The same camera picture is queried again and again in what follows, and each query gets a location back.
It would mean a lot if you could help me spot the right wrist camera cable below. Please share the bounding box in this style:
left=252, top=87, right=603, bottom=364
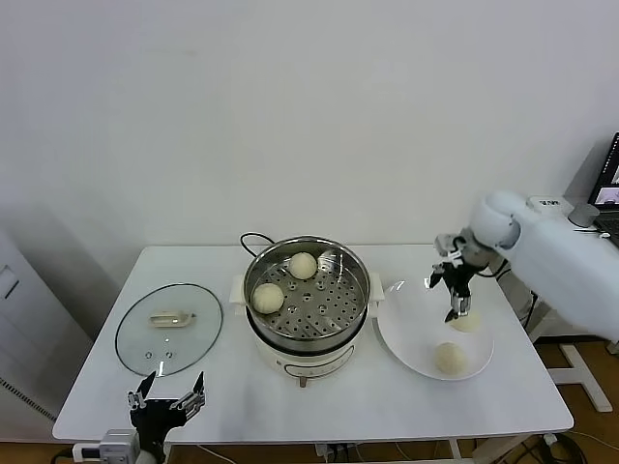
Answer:
left=477, top=258, right=510, bottom=280

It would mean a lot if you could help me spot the white floor cabinet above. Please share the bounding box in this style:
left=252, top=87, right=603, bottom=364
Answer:
left=0, top=226, right=96, bottom=444

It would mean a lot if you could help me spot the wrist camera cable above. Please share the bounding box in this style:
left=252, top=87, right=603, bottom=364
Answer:
left=477, top=258, right=510, bottom=280
left=52, top=444, right=103, bottom=464

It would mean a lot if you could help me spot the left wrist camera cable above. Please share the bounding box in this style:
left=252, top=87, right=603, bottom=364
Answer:
left=52, top=444, right=103, bottom=464

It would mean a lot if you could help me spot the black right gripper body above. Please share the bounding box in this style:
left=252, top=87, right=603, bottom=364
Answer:
left=441, top=257, right=478, bottom=297

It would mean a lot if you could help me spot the white steamed baozi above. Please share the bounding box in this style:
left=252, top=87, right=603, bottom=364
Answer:
left=447, top=311, right=484, bottom=335
left=432, top=341, right=470, bottom=376
left=288, top=251, right=319, bottom=281
left=251, top=282, right=286, bottom=316

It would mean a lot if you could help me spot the stainless steel steamer basket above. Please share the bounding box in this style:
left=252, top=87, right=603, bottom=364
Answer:
left=243, top=235, right=372, bottom=342

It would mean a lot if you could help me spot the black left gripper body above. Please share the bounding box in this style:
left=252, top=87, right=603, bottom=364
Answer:
left=130, top=397, right=195, bottom=445

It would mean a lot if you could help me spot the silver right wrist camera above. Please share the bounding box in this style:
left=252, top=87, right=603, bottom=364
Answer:
left=433, top=233, right=463, bottom=258

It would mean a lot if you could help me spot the white side desk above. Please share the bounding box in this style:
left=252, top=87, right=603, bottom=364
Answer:
left=525, top=195, right=619, bottom=415

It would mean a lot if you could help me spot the round glass pot lid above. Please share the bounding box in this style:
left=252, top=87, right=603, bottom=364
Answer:
left=114, top=283, right=225, bottom=378

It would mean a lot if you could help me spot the black cooker power cord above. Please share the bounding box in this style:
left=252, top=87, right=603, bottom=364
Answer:
left=240, top=232, right=278, bottom=260

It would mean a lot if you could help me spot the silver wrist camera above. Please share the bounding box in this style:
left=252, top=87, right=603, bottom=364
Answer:
left=98, top=429, right=142, bottom=461
left=433, top=233, right=463, bottom=258

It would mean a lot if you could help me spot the cream electric cooker base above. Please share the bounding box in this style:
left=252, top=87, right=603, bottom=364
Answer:
left=229, top=273, right=386, bottom=390

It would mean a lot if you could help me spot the black adapter cable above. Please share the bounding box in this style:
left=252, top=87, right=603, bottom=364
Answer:
left=524, top=226, right=613, bottom=331

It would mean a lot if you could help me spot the black laptop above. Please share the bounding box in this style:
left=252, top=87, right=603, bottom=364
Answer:
left=588, top=132, right=619, bottom=233

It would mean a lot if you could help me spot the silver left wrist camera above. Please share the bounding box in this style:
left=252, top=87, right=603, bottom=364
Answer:
left=98, top=429, right=142, bottom=461

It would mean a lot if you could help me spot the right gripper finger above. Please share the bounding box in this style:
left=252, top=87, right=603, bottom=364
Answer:
left=443, top=288, right=473, bottom=325
left=427, top=262, right=449, bottom=292

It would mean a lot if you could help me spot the white round plate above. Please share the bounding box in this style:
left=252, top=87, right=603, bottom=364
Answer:
left=376, top=277, right=496, bottom=382

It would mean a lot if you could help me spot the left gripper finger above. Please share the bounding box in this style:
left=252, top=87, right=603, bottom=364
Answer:
left=126, top=370, right=158, bottom=413
left=170, top=371, right=207, bottom=418

